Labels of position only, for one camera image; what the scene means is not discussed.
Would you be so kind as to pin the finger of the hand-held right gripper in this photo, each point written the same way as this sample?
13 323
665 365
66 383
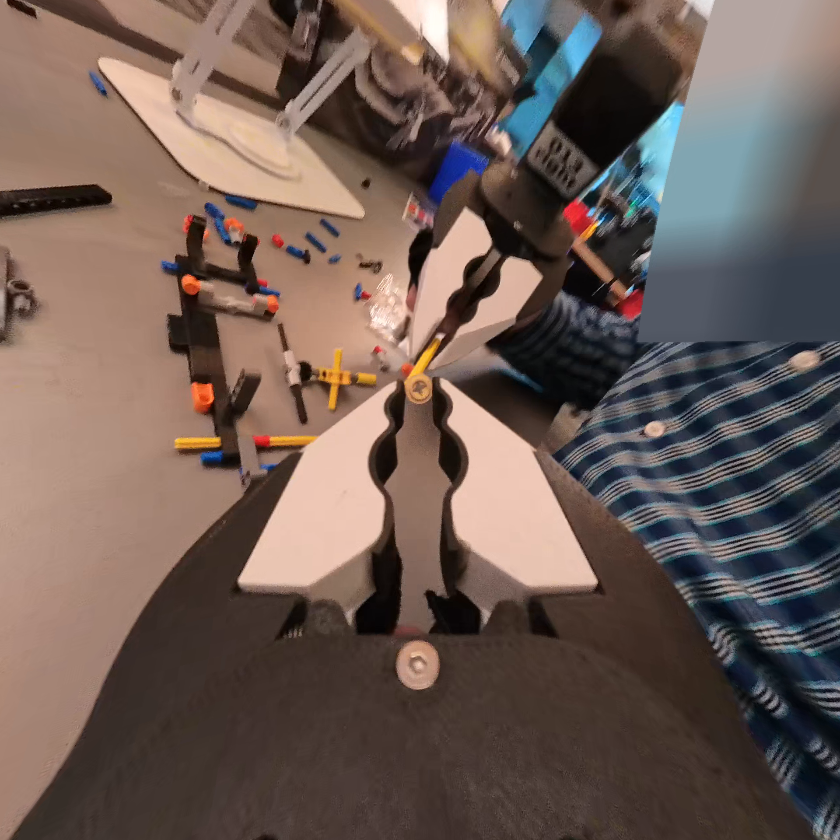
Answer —
505 295
446 262

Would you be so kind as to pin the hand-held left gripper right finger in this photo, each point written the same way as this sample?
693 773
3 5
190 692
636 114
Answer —
518 518

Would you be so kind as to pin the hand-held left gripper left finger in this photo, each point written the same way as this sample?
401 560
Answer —
315 518

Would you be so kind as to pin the yellow lego axle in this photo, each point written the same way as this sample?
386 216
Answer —
426 354

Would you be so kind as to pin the tan lego gear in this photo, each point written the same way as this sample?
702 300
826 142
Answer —
418 388

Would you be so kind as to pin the person's right forearm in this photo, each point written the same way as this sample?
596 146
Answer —
577 348

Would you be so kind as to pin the small red white lego piece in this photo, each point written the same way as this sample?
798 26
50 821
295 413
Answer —
379 356

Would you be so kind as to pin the scattered small blue lego pieces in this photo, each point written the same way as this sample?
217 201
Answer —
316 241

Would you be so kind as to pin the yellow lego cross piece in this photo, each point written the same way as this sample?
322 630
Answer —
336 377

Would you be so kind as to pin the black lego technic assembly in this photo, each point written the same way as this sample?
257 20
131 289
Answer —
200 328

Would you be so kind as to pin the small grey lego connector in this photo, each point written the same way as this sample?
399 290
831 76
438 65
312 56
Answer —
23 294

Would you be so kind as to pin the silver lego beam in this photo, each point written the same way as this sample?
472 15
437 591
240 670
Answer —
5 308

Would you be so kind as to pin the blue lego pin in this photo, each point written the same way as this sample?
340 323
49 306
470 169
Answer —
98 83

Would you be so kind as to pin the long black lego beam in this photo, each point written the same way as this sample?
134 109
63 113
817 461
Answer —
59 199

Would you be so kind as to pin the small colourful printed box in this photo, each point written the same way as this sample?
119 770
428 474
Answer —
418 210

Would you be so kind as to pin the clear plastic parts bag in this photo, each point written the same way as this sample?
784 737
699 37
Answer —
387 308

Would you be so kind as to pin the blue storage bin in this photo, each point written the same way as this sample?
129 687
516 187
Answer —
459 170

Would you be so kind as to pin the black axle with grey connector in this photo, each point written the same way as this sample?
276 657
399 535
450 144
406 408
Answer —
299 401

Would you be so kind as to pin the blue plaid shirt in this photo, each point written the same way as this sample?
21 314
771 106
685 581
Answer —
722 499

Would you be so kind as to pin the white flat base board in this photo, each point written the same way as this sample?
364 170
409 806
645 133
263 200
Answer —
164 118

